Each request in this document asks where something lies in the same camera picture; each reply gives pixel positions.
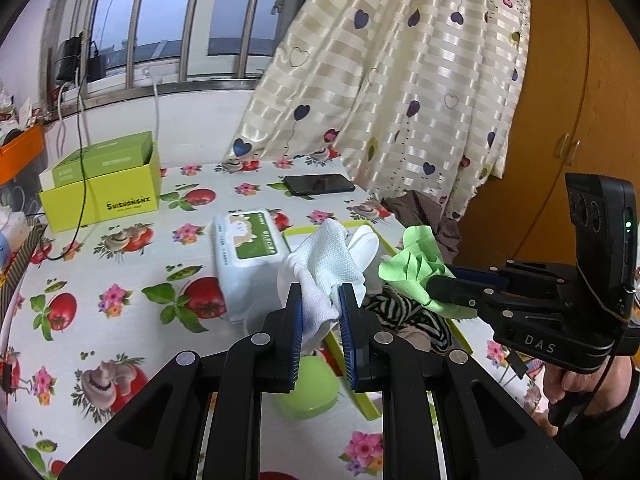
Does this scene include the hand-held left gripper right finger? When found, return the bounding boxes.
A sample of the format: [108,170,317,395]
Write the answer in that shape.
[337,282,583,480]

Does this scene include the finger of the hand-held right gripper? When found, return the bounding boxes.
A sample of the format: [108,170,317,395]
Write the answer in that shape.
[425,274,576,333]
[447,259,583,306]

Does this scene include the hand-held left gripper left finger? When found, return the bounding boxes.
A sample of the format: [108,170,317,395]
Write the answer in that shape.
[60,282,305,480]

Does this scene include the light green cloth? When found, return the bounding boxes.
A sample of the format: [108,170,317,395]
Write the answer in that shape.
[377,226,478,320]

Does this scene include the black white striped sock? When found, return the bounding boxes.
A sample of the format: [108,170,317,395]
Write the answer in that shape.
[362,292,428,332]
[425,319,454,356]

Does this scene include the white striped towel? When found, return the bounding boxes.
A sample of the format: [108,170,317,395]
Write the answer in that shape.
[397,324,433,353]

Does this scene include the white textured sock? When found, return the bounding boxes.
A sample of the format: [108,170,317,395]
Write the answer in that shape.
[276,219,368,333]

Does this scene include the lime green shallow box tray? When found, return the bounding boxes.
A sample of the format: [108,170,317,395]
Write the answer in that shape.
[285,219,473,421]

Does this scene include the person's right forearm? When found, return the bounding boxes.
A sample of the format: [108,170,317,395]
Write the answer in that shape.
[550,375,640,480]

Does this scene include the person's right hand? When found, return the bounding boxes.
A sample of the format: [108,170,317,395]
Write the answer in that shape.
[542,355,633,408]

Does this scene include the lime green plastic jar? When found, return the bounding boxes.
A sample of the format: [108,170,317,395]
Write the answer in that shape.
[277,355,338,418]

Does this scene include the dark brown cloth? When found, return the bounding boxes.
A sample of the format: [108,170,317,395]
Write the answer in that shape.
[382,192,463,251]

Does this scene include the wet wipes pack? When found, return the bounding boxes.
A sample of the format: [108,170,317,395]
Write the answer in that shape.
[212,209,296,323]

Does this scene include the black smartphone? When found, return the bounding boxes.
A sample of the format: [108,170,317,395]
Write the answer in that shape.
[283,173,357,197]

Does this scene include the wooden wardrobe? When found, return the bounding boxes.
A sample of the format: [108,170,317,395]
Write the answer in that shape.
[450,0,640,281]

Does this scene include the floral tomato print tablecloth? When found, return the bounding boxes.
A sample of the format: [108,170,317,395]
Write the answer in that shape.
[0,157,551,480]

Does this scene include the heart print striped curtain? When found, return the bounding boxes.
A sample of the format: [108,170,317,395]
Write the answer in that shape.
[222,0,531,221]

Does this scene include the lime green cardboard box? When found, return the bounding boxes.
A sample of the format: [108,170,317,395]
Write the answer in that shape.
[39,131,162,233]

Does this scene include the gold black striped tray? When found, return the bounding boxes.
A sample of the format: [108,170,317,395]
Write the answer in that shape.
[0,222,48,311]

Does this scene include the blue white tissue box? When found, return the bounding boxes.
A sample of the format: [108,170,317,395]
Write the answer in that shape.
[0,210,31,271]

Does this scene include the orange storage box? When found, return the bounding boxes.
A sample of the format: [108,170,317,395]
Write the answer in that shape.
[0,122,46,186]

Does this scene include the window with metal bars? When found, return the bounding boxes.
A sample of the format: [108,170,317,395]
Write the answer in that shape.
[42,0,321,98]

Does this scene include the black power adapter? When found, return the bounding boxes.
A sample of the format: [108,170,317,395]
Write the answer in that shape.
[87,42,108,81]
[55,37,83,86]

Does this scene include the white cable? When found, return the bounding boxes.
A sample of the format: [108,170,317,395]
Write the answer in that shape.
[144,67,162,147]
[54,85,69,157]

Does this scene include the black cable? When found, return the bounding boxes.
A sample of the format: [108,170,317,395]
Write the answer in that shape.
[47,75,93,261]

